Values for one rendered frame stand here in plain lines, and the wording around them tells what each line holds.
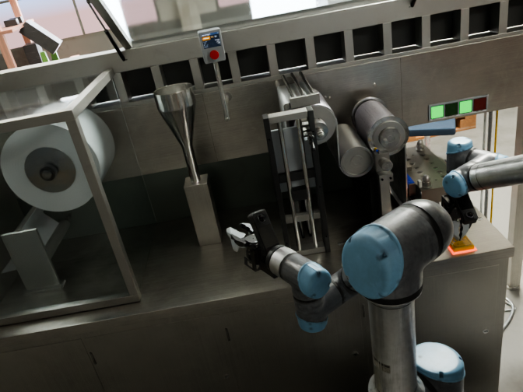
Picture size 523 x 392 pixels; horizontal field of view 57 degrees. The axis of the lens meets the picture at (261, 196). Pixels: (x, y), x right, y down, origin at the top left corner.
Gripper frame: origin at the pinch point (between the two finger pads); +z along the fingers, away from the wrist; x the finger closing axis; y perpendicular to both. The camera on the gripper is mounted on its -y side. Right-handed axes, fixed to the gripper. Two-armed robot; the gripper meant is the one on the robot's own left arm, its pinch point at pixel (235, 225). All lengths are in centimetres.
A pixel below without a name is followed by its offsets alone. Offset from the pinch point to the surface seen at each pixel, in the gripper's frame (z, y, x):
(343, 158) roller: 13, -4, 55
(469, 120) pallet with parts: 153, 65, 367
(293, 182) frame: 15.6, 0.3, 33.9
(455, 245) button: -24, 22, 71
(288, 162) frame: 15.9, -7.3, 32.4
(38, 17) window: 742, -45, 128
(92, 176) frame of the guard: 37.6, -12.0, -26.2
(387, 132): 3, -13, 67
